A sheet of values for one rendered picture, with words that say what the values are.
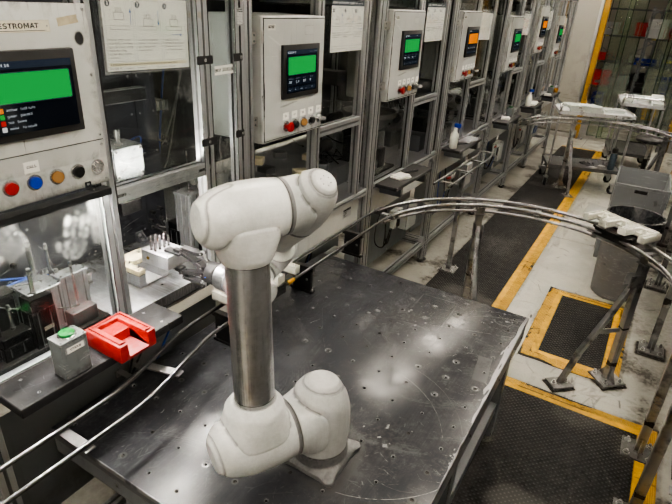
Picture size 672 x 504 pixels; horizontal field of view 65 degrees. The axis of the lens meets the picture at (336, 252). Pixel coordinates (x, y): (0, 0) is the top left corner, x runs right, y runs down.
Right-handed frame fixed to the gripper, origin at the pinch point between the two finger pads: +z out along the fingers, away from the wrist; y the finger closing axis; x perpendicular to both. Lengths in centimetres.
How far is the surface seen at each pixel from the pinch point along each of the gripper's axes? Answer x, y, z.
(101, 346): 37.9, -10.3, -9.1
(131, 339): 29.3, -12.0, -11.3
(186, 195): -25.2, 11.4, 18.3
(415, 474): 8, -35, -98
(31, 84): 39, 62, -1
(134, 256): -1.2, -6.6, 22.2
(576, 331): -215, -102, -126
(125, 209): 2.4, 13.9, 19.3
